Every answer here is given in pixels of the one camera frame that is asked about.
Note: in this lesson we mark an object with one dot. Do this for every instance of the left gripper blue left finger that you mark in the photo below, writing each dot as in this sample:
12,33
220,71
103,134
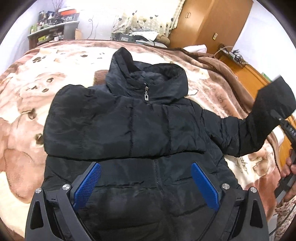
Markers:
42,223

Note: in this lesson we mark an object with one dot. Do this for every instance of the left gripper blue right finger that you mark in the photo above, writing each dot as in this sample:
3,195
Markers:
239,214

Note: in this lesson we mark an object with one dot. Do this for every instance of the black puffer jacket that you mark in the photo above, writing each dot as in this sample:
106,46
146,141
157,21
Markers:
146,134

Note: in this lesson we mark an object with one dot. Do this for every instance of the person right hand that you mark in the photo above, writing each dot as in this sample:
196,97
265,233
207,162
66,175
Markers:
288,168

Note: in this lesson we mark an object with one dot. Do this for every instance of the wooden headboard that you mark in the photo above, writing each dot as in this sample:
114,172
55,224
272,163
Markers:
252,80

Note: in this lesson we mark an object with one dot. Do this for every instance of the wooden wardrobe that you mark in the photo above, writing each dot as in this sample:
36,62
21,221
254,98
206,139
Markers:
212,23

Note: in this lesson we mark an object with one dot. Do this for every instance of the brown patterned fleece blanket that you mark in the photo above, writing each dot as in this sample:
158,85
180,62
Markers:
29,86

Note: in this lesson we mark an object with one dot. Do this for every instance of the brown plush toy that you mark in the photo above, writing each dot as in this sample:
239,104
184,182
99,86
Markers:
162,39

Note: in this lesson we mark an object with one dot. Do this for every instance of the cluttered side desk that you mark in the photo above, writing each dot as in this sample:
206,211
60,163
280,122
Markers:
64,31

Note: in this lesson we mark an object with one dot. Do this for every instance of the heart patterned curtain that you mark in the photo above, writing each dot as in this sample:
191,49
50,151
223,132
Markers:
159,16

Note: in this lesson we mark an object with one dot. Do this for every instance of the orange box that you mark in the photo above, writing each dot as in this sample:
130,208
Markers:
67,12

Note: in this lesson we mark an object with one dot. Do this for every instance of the pink flower branches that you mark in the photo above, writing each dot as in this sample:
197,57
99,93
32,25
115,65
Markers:
57,4

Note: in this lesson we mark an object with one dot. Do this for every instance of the power strip with cables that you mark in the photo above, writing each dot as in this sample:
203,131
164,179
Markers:
234,55

